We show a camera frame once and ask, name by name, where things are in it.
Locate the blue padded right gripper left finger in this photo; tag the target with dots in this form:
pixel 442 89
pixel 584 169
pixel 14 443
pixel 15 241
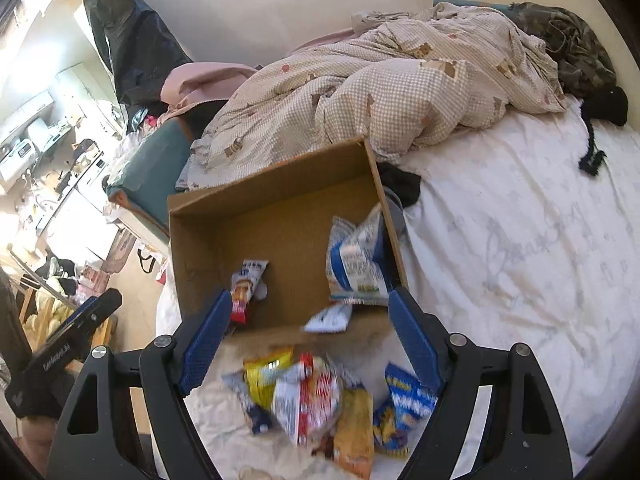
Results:
pixel 198 338

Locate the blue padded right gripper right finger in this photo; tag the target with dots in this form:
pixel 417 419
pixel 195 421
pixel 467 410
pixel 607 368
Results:
pixel 422 336

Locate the blue noodle snack bag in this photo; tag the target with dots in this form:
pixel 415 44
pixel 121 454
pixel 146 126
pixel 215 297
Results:
pixel 407 404

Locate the yellow snack bag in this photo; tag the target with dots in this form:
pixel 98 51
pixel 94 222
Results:
pixel 261 374

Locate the red white small packet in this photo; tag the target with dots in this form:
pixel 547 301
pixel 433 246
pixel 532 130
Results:
pixel 245 285

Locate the dark chocolate bar wrapper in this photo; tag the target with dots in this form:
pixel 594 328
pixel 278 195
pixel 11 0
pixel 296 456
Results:
pixel 257 418

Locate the white blue snack bag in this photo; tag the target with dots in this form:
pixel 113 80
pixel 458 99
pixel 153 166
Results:
pixel 355 260

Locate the red white snack bag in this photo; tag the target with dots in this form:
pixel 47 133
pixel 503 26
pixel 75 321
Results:
pixel 307 400

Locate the orange snack packet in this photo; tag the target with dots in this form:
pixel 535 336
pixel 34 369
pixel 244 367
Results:
pixel 353 443

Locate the white blue milk candy packet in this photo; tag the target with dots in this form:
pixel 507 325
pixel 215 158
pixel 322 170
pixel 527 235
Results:
pixel 331 320

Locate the person's left hand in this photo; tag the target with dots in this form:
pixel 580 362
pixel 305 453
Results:
pixel 36 440

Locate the wooden drying rack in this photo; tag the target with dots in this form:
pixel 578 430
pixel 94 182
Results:
pixel 42 304

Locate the brown cardboard box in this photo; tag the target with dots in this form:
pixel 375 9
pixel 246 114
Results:
pixel 282 215

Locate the black sock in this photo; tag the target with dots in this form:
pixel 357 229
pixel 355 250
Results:
pixel 404 184

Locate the teal cushion chair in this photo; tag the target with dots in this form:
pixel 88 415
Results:
pixel 150 176

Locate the beige checkered quilt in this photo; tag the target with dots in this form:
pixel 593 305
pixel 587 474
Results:
pixel 404 85

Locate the black plastic bag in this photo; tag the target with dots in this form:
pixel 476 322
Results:
pixel 138 49

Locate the camouflage dark garment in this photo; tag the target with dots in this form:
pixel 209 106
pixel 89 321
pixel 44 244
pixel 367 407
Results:
pixel 585 70

